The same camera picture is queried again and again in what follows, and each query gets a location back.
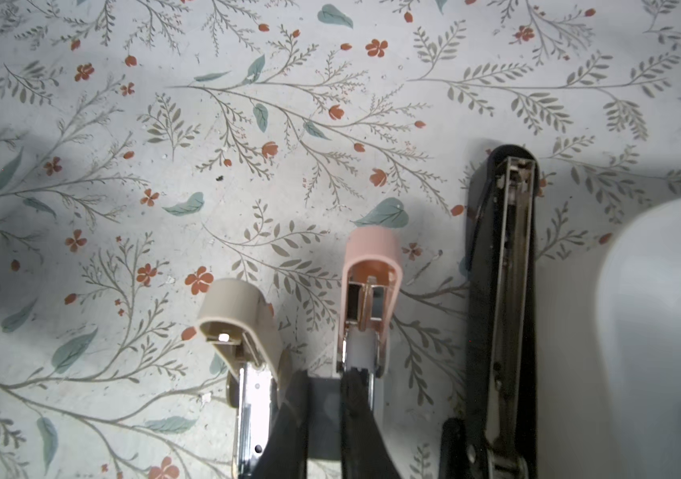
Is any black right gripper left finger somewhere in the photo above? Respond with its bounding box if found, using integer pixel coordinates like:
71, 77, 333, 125
252, 370, 310, 479

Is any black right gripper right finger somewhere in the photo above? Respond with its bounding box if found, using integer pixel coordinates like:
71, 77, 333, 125
340, 369, 400, 479

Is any pink mini stapler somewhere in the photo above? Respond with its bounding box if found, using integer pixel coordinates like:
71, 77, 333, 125
336, 226, 403, 422

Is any white oval plastic tray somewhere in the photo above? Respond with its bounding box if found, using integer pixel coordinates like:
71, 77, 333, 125
596, 200, 681, 478

